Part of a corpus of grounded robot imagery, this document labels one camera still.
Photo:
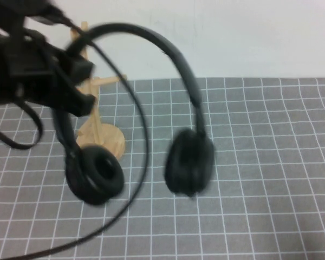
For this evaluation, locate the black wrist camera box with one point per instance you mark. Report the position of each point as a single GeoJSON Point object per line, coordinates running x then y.
{"type": "Point", "coordinates": [43, 10]}

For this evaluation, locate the black over-ear headphones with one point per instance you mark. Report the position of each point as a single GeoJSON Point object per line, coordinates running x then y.
{"type": "Point", "coordinates": [184, 168]}

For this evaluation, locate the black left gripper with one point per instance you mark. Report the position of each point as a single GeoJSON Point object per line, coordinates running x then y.
{"type": "Point", "coordinates": [24, 78]}

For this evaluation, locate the grey white-checked tablecloth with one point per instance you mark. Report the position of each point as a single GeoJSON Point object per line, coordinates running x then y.
{"type": "Point", "coordinates": [260, 176]}

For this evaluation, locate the wooden tree-shaped headphone stand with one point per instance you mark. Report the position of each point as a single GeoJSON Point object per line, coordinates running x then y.
{"type": "Point", "coordinates": [111, 138]}

